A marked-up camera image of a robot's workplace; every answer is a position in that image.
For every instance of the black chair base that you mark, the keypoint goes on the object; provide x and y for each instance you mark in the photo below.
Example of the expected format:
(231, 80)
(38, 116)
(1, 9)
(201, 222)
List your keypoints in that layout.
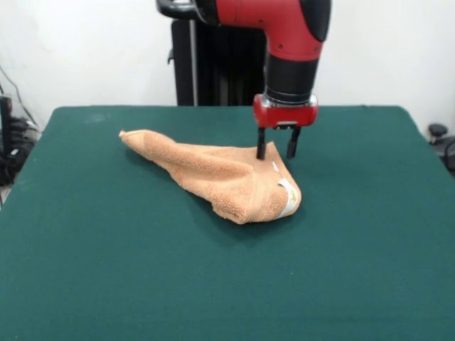
(438, 129)

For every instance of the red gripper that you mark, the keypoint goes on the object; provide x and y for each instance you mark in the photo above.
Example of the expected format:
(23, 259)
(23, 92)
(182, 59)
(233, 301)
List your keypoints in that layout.
(286, 115)

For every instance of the black box with red light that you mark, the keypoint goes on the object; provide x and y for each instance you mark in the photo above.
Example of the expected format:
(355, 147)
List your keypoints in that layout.
(5, 120)

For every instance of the tan terry towel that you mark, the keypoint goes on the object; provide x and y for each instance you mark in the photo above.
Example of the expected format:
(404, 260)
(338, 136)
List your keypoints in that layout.
(213, 174)

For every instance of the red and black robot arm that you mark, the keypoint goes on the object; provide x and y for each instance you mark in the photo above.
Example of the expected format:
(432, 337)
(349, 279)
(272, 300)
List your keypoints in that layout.
(291, 21)

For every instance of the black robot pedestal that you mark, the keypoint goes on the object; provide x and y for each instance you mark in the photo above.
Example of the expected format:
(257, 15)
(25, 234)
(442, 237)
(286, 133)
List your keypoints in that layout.
(220, 71)

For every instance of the dark green table cloth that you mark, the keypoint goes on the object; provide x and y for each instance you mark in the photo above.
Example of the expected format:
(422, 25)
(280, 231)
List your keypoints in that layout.
(142, 277)

